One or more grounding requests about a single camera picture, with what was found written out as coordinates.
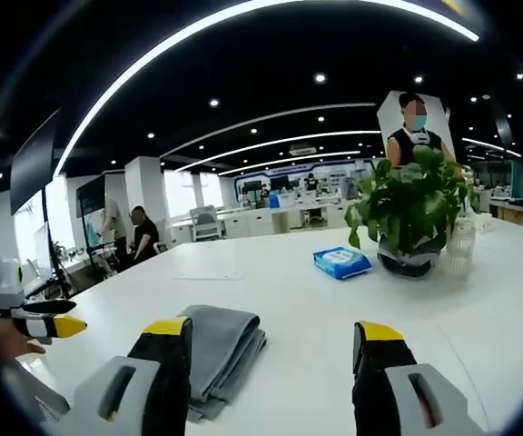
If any blue wet wipes packet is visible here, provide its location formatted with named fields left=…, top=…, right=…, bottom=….
left=311, top=246, right=374, bottom=281

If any black hanging monitor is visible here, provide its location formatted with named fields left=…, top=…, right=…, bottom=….
left=9, top=107, right=62, bottom=217

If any curved ceiling light strip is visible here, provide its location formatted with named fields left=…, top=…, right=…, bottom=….
left=52, top=0, right=481, bottom=179

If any person's left hand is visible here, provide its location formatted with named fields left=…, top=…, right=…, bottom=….
left=0, top=319, right=47, bottom=361

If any grey office chair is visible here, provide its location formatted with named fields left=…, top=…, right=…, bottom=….
left=189, top=204, right=224, bottom=243

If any green potted plant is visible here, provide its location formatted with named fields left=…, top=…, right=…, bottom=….
left=343, top=144, right=472, bottom=279

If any grey spiral notebook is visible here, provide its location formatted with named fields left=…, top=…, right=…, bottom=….
left=1, top=357, right=72, bottom=424

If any black tripod stand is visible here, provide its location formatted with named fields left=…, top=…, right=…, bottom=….
left=43, top=213, right=82, bottom=299

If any row of white desks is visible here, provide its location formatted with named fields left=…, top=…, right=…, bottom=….
left=169, top=197, right=363, bottom=244

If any grey towel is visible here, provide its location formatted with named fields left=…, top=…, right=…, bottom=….
left=177, top=304, right=268, bottom=424

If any dark standing screen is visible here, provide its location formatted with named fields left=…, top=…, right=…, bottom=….
left=75, top=173, right=107, bottom=220

